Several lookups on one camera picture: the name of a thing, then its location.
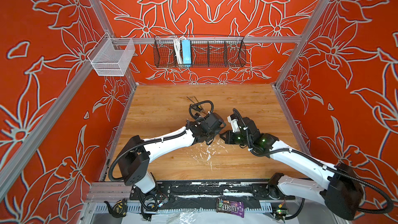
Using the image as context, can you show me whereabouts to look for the aluminium frame post right rear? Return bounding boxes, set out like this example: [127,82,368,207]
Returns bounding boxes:
[274,0,330,89]

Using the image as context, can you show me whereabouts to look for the black tape measure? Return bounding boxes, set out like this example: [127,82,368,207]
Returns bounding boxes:
[104,199,127,218]

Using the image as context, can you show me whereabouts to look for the aluminium frame post left rear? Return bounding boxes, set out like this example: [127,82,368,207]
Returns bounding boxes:
[89,0,136,89]

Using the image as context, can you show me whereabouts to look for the purple candy bag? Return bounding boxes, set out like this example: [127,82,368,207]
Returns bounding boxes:
[216,198,245,218]

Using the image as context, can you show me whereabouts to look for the black wire wall basket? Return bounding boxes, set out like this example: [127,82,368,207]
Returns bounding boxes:
[153,35,247,68]

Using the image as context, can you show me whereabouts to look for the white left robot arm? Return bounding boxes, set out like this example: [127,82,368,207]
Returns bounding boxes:
[108,113,226,194]

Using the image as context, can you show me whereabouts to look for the clear plastic wall bin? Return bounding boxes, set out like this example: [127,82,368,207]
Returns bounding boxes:
[88,33,135,77]

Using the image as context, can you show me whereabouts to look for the aluminium table edge rail right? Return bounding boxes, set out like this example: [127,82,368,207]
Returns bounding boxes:
[271,84,311,155]

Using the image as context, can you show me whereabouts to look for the aluminium frame post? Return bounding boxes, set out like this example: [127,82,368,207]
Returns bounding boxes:
[274,0,330,89]
[89,0,136,89]

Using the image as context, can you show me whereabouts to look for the white cables in basket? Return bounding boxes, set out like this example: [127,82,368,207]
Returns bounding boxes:
[172,36,183,66]

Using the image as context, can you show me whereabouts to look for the light blue box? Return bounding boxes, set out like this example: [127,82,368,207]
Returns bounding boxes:
[181,39,192,67]

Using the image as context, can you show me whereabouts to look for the aluminium horizontal rear bar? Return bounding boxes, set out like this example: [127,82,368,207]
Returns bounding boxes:
[111,36,301,45]

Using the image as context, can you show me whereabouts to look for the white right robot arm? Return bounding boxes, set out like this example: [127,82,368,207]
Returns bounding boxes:
[220,114,394,220]

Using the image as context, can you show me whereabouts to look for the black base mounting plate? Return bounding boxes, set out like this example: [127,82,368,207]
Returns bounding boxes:
[130,180,296,203]

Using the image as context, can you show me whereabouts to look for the aluminium left side rail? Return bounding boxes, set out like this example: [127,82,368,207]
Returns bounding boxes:
[1,61,92,200]

